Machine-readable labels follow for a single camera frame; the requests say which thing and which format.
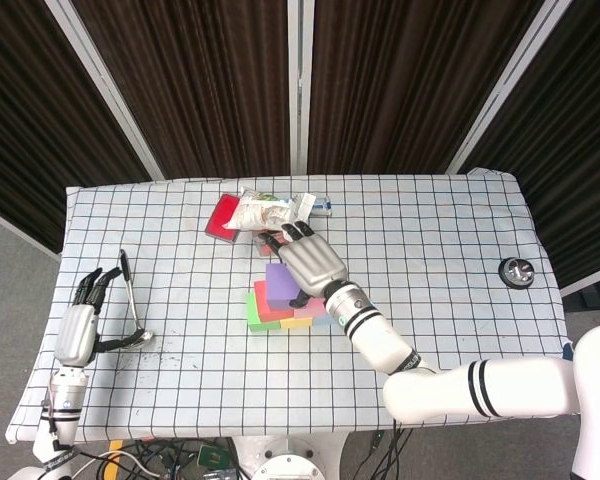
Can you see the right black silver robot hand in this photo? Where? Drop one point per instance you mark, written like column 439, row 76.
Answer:
column 312, row 267

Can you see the purple foam cube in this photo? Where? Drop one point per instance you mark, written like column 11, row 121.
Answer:
column 280, row 282

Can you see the pink foam cube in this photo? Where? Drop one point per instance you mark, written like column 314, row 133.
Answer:
column 312, row 310

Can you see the red ink pad case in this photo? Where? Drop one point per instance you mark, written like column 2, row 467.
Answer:
column 220, row 217

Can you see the green circuit board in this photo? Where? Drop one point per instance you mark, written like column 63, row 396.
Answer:
column 212, row 456

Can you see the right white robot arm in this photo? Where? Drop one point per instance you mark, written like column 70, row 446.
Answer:
column 480, row 385

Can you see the small metal bowl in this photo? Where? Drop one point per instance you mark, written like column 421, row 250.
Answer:
column 516, row 272

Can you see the dark brown partition panel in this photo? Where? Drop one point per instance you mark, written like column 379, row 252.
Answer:
column 405, row 75
column 570, row 150
column 180, row 75
column 30, row 125

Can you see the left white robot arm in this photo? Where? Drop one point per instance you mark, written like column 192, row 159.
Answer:
column 55, row 425

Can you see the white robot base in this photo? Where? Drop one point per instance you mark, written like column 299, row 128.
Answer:
column 290, row 465

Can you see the clear box red pieces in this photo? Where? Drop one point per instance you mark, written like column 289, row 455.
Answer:
column 262, row 247

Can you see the blue white wrapped packet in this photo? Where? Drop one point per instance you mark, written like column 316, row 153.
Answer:
column 324, row 204

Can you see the red foam cube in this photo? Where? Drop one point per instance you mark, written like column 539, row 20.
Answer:
column 270, row 307

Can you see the light blue foam cube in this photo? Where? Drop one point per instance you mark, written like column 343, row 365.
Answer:
column 322, row 320

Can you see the green foam cube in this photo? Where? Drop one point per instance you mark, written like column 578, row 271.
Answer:
column 257, row 320

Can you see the crumpled white snack bag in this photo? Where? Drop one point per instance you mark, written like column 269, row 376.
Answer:
column 260, row 215

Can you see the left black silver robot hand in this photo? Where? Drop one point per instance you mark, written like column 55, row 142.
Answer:
column 75, row 332

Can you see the yellow foam cube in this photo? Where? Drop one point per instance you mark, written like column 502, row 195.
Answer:
column 295, row 324

